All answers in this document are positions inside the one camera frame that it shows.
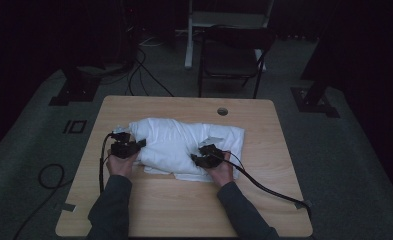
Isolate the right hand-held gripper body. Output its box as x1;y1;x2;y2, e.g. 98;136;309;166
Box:
198;136;225;169

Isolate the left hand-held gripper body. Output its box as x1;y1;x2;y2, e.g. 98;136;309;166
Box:
109;125;139;160

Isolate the white skirt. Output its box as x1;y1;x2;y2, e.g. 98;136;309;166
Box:
127;117;246;183

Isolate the person's left hand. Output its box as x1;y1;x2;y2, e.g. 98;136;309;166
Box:
105;152;139;178

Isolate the person's right hand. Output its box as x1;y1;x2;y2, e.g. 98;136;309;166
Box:
206;151;235;189

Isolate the black stand base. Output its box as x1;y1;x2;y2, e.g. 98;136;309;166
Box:
48;64;102;107
290;66;341;119

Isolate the black folding chair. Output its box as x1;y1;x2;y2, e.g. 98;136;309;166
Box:
197;24;277;99

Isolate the left hand-held gripper cable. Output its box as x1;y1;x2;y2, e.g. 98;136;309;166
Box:
98;132;122;194

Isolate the hand-held gripper cable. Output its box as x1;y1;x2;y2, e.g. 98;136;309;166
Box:
98;132;122;194
222;151;313;219

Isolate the right hand-held gripper cable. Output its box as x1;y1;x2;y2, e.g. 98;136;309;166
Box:
222;151;313;219

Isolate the straight black floor cable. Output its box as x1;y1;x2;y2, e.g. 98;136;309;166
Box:
135;49;175;98

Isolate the looped black floor cable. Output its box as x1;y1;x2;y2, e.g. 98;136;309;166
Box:
13;163;74;240

